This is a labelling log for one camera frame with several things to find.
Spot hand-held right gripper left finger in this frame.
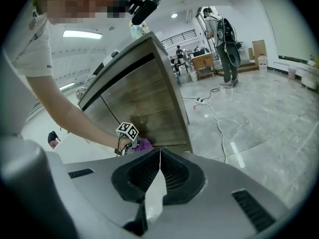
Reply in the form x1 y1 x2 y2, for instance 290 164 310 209
47 147 160 236

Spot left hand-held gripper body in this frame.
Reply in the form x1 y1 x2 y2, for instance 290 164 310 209
116 121 140 156

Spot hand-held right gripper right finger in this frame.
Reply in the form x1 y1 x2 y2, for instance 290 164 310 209
149 148 291 239

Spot purple cloth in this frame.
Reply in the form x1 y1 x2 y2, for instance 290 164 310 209
132 137 154 153

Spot dark wooden cabinet door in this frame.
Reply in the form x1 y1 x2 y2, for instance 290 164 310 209
83 95 122 134
101 58 189 149

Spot person's left forearm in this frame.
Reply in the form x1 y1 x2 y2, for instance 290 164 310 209
56 101 124 150

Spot beige towel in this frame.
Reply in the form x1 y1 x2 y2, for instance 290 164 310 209
75 87 87 101

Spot dark wooden sink cabinet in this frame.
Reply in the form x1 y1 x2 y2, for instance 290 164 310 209
77 31 194 154

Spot person's left hand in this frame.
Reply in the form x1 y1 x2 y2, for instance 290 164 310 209
116 137 131 154

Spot white power strip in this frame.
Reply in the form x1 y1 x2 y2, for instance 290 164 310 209
193 97 211 109

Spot wooden table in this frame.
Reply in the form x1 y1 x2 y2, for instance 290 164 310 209
190 53 216 81

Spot ceiling tube light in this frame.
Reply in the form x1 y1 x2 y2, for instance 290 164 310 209
62 30 103 40

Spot person's white shirt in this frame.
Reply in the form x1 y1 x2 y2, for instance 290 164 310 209
3 7 54 78

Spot low wooden platform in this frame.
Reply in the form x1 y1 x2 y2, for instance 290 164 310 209
215 63 260 75

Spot clear water jug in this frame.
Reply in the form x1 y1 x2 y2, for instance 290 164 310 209
258 54 268 71

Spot cardboard sheets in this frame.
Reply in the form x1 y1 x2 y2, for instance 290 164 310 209
251 40 267 61

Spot long white power cable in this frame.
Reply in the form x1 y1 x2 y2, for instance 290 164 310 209
196 97 229 164

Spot black head camera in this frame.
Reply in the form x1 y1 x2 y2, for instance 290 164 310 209
128 0 163 26

